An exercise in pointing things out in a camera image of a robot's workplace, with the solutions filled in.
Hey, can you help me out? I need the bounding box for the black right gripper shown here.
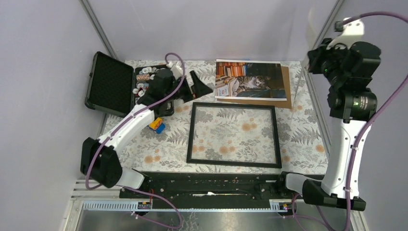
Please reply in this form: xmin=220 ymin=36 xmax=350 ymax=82
xmin=307 ymin=38 xmax=349 ymax=85

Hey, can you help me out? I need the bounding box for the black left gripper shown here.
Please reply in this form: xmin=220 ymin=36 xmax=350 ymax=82
xmin=165 ymin=70 xmax=213 ymax=103

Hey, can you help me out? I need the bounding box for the cat photo print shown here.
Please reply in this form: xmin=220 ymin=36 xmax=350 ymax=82
xmin=214 ymin=59 xmax=288 ymax=102

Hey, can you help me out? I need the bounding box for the black picture frame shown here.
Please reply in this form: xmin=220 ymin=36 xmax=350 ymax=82
xmin=186 ymin=103 xmax=282 ymax=169

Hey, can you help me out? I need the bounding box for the white mat board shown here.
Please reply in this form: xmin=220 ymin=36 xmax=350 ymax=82
xmin=288 ymin=3 xmax=332 ymax=69

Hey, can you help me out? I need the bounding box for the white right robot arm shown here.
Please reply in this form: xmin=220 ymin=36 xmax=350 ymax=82
xmin=276 ymin=38 xmax=381 ymax=211

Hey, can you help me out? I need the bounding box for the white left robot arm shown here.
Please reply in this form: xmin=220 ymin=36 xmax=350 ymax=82
xmin=81 ymin=63 xmax=213 ymax=198

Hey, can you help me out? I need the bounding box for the orange blue toy block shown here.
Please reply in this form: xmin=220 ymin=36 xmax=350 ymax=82
xmin=148 ymin=117 xmax=166 ymax=134

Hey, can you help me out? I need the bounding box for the brown backing board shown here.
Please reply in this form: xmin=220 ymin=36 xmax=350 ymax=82
xmin=217 ymin=65 xmax=293 ymax=110

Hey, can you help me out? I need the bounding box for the black poker chip case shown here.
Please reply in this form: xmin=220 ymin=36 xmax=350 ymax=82
xmin=85 ymin=51 xmax=167 ymax=117

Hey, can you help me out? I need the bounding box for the floral table cloth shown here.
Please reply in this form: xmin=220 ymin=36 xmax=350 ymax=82
xmin=119 ymin=61 xmax=328 ymax=174

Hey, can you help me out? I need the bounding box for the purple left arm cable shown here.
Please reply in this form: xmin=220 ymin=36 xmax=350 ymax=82
xmin=83 ymin=52 xmax=187 ymax=230

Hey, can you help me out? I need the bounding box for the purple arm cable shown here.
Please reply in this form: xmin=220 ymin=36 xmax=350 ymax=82
xmin=290 ymin=11 xmax=408 ymax=231
xmin=83 ymin=52 xmax=187 ymax=230

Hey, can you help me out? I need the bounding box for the right aluminium corner post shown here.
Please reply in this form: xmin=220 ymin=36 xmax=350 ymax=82
xmin=302 ymin=0 xmax=346 ymax=67

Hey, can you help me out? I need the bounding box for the aluminium corner post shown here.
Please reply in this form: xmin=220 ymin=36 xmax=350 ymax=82
xmin=79 ymin=0 xmax=119 ymax=60
xmin=302 ymin=0 xmax=346 ymax=67

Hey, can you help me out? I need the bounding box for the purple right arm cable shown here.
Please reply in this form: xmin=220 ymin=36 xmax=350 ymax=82
xmin=290 ymin=11 xmax=408 ymax=231

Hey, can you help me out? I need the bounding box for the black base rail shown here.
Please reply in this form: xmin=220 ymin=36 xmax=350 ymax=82
xmin=140 ymin=172 xmax=293 ymax=210

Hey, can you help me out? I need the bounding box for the left aluminium corner post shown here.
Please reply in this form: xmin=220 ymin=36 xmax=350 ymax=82
xmin=79 ymin=0 xmax=119 ymax=60

